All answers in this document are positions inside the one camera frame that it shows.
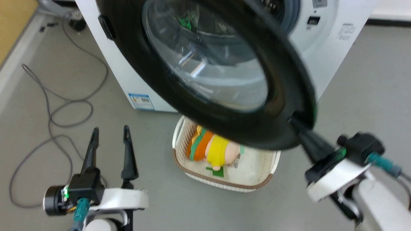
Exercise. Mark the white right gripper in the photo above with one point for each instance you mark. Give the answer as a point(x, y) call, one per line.
point(337, 178)

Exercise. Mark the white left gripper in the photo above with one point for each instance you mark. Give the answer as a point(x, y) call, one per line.
point(123, 199)

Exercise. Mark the black round glass washer door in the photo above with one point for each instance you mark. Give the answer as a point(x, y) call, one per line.
point(284, 96)

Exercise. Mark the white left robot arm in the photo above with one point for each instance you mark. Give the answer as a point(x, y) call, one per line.
point(101, 226)

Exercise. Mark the white front-load washing machine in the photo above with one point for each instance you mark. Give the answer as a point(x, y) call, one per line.
point(321, 64)

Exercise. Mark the blue energy label sticker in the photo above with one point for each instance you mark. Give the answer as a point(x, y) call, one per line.
point(141, 101)

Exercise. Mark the white perforated laundry basket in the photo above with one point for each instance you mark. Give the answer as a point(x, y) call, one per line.
point(253, 175)

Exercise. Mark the black round left gripper motor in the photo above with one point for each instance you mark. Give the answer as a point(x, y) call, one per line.
point(53, 200)

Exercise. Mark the plush doll orange yellow clothes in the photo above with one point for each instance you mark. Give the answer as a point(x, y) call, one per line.
point(218, 150)

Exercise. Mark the green paper piece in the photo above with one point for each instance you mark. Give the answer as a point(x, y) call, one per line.
point(216, 172)

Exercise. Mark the white text sticker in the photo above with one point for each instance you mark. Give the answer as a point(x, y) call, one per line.
point(346, 31)

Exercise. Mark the grey base with black wheel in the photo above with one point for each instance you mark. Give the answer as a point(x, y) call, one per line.
point(61, 8)

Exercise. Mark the light wooden panel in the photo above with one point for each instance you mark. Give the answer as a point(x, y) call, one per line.
point(14, 25)

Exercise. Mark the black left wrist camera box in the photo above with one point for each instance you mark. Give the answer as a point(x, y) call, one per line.
point(85, 187)

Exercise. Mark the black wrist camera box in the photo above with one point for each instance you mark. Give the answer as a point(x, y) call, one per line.
point(85, 187)
point(362, 147)

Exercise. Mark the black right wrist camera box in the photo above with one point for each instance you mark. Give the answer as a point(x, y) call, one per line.
point(362, 147)

